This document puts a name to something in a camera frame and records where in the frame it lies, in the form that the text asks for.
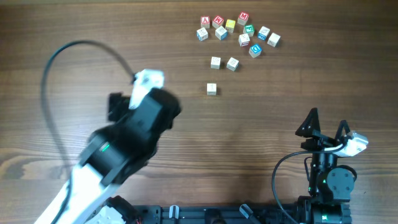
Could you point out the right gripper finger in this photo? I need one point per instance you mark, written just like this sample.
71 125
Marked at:
310 128
342 128

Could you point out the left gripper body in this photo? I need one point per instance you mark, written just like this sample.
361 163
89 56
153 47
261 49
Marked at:
122 102

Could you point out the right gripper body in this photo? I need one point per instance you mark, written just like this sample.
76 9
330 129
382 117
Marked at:
319 142

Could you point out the wooden block number one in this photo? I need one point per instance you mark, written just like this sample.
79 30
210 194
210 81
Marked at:
211 89

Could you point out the wooden block yellow side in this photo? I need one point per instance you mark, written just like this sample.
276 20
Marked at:
232 64

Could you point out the white block red side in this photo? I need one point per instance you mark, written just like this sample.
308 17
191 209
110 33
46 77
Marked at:
244 40

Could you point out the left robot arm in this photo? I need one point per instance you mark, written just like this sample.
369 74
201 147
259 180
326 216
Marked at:
113 154

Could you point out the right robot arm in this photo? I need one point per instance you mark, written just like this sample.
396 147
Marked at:
329 184

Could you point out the plain wooden block left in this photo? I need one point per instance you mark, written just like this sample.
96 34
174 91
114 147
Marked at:
215 62

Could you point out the plain wooden block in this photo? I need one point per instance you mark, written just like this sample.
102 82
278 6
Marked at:
215 62
273 39

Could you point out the white block blue side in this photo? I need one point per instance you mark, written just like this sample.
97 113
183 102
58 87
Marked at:
202 34

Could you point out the blue letter D block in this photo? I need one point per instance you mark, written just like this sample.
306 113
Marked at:
255 50

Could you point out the plain wooden block right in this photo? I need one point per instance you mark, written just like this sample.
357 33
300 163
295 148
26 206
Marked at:
273 39

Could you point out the white block centre row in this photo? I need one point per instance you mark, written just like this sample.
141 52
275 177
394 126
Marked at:
221 33

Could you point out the red letter A block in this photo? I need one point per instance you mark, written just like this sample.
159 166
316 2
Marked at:
205 22

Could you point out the white block blue picture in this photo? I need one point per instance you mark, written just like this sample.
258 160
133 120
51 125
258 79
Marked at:
263 33

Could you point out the red letter W block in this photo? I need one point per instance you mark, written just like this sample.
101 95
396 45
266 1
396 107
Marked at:
217 21

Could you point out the green letter block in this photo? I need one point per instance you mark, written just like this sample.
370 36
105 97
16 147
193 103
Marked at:
249 30

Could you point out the yellow top block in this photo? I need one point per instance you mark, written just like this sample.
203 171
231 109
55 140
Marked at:
230 25

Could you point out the red letter M block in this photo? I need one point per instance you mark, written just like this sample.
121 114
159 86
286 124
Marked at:
243 18

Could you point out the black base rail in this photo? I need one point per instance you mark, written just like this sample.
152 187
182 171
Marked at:
150 214

